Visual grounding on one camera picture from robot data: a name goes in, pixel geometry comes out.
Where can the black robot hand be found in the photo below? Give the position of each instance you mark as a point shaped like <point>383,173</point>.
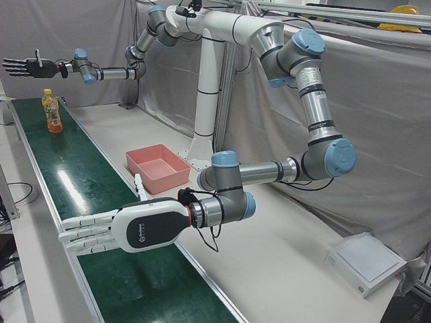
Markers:
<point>37,69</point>

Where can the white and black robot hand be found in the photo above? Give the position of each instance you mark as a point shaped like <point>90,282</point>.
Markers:
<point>148,225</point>

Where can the orange drink bottle yellow cap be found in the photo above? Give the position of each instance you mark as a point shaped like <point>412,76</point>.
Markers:
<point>53,116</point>

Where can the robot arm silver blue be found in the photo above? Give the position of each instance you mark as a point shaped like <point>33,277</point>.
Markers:
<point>114,73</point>
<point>313,101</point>

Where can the pink plastic basket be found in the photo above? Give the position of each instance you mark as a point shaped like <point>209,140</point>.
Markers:
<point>158,168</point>

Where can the grey fabric curtain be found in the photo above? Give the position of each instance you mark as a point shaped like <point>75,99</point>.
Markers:
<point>67,27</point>
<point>370,117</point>

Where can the white conveyor control box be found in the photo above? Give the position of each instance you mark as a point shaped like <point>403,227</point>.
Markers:
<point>5,111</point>

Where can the white robot torso column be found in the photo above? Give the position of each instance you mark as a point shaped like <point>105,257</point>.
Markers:
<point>206,84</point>

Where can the white flat box device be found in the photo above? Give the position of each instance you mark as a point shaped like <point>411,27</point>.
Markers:
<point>367,262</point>

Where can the yellow hard hat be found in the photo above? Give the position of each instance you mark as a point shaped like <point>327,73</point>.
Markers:
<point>397,27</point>
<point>404,9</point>

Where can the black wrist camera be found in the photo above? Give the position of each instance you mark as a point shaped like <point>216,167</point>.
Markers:
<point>184,196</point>

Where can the green conveyor belt aluminium frame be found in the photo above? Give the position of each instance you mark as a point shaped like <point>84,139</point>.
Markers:
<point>84,175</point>

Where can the aluminium frame leg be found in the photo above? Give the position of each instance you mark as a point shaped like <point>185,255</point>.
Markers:
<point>8,198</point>

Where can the aluminium post behind torso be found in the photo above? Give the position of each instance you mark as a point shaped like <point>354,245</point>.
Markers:
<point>226,101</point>

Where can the black camera on mount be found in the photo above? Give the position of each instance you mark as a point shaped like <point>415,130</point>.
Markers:
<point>183,10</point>

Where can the aluminium frame rail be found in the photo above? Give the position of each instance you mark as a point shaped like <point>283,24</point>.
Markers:
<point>336,13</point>

